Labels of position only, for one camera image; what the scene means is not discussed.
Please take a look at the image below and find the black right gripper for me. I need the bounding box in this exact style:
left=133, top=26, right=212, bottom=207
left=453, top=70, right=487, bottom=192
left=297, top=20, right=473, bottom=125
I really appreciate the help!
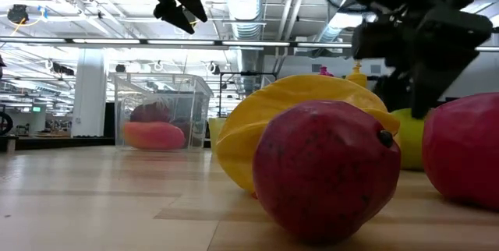
left=376, top=9, right=494, bottom=119

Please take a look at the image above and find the yellow squeeze bottle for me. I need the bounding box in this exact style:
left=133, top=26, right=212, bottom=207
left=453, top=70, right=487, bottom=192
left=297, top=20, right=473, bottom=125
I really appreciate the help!
left=345, top=59, right=369, bottom=89

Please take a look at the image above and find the dark red fruit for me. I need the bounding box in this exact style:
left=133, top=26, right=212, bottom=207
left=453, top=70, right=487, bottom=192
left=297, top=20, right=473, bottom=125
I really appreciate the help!
left=129, top=101, right=175, bottom=124

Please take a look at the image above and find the orange mango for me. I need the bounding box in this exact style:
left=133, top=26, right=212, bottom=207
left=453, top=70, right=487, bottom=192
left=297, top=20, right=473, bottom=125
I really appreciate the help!
left=123, top=121, right=186, bottom=151

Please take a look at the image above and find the lime green fruit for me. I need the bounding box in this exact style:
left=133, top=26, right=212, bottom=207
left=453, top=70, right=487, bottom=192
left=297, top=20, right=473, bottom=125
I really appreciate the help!
left=391, top=107, right=426, bottom=171

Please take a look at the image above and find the red apple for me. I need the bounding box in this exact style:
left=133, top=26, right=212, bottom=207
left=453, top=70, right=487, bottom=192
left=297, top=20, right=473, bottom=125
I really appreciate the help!
left=421, top=92, right=499, bottom=211

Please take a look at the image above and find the clear plastic bin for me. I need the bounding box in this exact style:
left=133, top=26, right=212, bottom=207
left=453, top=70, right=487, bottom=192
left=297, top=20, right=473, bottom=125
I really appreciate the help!
left=110, top=72, right=215, bottom=151

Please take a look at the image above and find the long linear ceiling light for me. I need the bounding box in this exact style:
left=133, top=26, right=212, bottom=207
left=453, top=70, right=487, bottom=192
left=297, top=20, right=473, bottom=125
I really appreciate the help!
left=0, top=36, right=499, bottom=52

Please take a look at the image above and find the dark red pomegranate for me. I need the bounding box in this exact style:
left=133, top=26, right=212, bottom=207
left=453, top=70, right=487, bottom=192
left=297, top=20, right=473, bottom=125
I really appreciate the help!
left=252, top=99, right=402, bottom=243

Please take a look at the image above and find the white pillar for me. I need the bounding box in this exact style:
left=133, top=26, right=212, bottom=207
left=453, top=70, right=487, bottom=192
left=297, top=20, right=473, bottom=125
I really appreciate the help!
left=73, top=50, right=108, bottom=137

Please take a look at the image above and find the yellow plastic bin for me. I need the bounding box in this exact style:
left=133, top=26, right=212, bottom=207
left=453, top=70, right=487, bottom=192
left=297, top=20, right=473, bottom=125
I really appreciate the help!
left=208, top=117, right=228, bottom=153

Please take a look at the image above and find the yellow starfruit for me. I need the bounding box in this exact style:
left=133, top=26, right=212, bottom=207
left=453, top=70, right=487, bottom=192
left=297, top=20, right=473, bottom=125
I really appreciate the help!
left=214, top=73, right=402, bottom=194

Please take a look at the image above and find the black ceiling device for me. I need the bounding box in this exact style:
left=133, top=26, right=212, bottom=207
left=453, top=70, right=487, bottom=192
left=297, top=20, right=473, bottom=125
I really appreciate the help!
left=6, top=3, right=30, bottom=24

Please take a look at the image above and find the silver ventilation duct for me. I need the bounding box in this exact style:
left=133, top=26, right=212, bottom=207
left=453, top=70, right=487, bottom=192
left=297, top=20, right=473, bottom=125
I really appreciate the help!
left=224, top=0, right=270, bottom=96

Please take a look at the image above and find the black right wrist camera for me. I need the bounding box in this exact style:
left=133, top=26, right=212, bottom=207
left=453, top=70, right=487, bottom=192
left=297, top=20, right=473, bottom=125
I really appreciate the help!
left=350, top=19, right=395, bottom=61

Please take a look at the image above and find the black metal frame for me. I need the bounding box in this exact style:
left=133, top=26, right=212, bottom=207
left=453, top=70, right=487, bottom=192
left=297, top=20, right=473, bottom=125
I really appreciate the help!
left=218, top=71, right=278, bottom=118

